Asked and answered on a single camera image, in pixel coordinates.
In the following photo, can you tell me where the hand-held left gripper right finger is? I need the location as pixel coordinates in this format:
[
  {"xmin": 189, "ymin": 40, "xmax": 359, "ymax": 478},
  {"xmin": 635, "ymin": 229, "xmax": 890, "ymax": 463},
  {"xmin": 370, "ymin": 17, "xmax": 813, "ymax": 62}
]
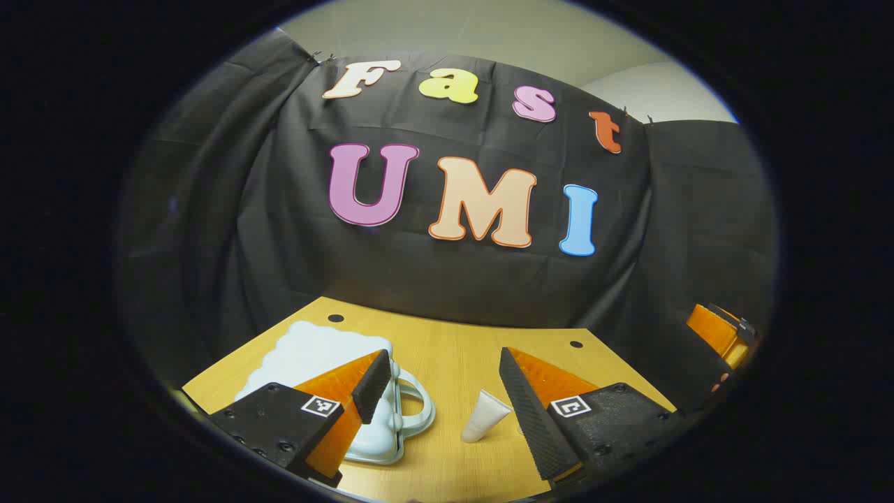
[{"xmin": 499, "ymin": 347, "xmax": 682, "ymax": 490}]

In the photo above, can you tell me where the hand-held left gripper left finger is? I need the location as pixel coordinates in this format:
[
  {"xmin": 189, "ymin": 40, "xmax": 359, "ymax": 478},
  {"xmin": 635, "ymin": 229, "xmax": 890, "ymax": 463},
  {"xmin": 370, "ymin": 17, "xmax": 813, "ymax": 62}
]
[{"xmin": 208, "ymin": 349, "xmax": 392, "ymax": 488}]

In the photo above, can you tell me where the white cream tube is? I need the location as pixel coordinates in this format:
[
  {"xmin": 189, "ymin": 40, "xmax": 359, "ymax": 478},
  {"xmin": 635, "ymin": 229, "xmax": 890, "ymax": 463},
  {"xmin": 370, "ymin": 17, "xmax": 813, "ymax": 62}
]
[{"xmin": 461, "ymin": 390, "xmax": 513, "ymax": 444}]

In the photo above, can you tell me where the light blue suitcase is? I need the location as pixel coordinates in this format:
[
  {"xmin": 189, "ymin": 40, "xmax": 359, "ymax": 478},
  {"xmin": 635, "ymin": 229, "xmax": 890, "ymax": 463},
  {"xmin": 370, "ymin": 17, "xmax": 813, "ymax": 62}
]
[{"xmin": 235, "ymin": 320, "xmax": 437, "ymax": 465}]

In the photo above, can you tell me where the black backdrop cloth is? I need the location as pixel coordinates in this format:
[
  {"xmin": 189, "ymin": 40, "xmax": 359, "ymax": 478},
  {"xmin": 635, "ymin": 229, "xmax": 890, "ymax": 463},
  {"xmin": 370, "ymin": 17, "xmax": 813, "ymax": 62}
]
[{"xmin": 115, "ymin": 28, "xmax": 779, "ymax": 420}]

